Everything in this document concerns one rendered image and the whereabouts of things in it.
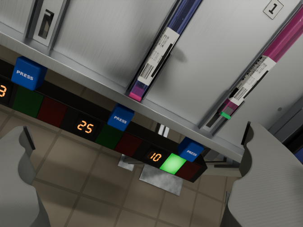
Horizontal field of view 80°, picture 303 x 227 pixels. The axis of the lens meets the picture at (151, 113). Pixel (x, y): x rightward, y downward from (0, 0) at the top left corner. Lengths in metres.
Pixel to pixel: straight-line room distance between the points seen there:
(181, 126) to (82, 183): 0.75
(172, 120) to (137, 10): 0.12
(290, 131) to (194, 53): 0.16
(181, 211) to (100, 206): 0.44
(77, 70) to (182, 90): 0.12
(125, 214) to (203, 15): 0.90
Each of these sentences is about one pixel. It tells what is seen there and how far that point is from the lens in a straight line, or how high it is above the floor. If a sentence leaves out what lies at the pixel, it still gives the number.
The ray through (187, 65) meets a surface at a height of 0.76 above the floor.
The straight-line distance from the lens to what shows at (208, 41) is 0.22.
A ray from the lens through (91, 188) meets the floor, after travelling 0.93.
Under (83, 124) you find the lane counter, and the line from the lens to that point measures 0.26.
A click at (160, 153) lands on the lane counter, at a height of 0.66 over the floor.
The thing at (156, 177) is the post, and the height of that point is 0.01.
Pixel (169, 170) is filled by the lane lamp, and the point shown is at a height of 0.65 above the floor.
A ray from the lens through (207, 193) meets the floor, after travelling 1.22.
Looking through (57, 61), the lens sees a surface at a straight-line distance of 0.20.
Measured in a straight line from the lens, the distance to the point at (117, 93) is 0.20.
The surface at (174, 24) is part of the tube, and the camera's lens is 0.19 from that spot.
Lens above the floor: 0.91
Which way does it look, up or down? 61 degrees down
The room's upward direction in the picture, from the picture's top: 60 degrees clockwise
